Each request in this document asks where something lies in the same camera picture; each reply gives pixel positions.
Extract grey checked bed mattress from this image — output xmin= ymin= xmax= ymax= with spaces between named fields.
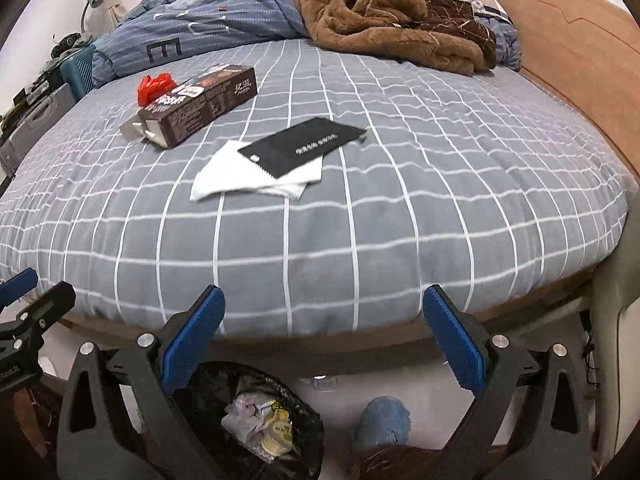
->
xmin=0 ymin=37 xmax=631 ymax=342

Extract black flat packet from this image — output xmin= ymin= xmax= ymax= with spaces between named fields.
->
xmin=236 ymin=116 xmax=368 ymax=179

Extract black bag lined bin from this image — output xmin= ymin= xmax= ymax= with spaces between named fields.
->
xmin=172 ymin=360 xmax=325 ymax=480

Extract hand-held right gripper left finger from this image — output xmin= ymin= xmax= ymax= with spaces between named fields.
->
xmin=56 ymin=285 xmax=231 ymax=480

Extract teal plastic crate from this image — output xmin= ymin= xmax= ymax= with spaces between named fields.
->
xmin=62 ymin=45 xmax=108 ymax=102

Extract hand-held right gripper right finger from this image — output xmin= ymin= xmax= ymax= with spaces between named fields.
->
xmin=421 ymin=284 xmax=593 ymax=480

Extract wooden bed frame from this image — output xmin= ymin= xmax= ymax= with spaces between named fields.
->
xmin=50 ymin=0 xmax=640 ymax=381

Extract white support frame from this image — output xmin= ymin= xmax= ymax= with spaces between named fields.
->
xmin=590 ymin=260 xmax=640 ymax=467

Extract blue striped duvet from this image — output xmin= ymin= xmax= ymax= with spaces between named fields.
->
xmin=92 ymin=0 xmax=523 ymax=93

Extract grey hard case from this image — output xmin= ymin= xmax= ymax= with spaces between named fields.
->
xmin=0 ymin=82 xmax=77 ymax=177

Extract brown fleece blanket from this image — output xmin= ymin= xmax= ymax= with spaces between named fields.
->
xmin=291 ymin=0 xmax=498 ymax=77

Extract white paper tissue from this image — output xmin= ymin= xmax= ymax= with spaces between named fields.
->
xmin=190 ymin=140 xmax=322 ymax=203

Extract black cable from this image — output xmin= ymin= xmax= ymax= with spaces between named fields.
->
xmin=580 ymin=310 xmax=602 ymax=397

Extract blue slipper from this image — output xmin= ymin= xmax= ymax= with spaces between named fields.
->
xmin=350 ymin=396 xmax=412 ymax=453

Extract person's brown pajama leg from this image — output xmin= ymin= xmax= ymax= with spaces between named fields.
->
xmin=350 ymin=444 xmax=506 ymax=480

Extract person's left forearm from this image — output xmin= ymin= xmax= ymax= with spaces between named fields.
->
xmin=0 ymin=385 xmax=63 ymax=480

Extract brown cardboard box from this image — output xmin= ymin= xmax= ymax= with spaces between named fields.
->
xmin=120 ymin=63 xmax=258 ymax=150

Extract red plastic bag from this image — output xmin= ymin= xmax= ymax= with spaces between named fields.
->
xmin=137 ymin=73 xmax=177 ymax=108

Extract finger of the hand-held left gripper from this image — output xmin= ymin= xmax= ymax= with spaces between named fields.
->
xmin=0 ymin=281 xmax=77 ymax=356
xmin=0 ymin=269 xmax=40 ymax=308

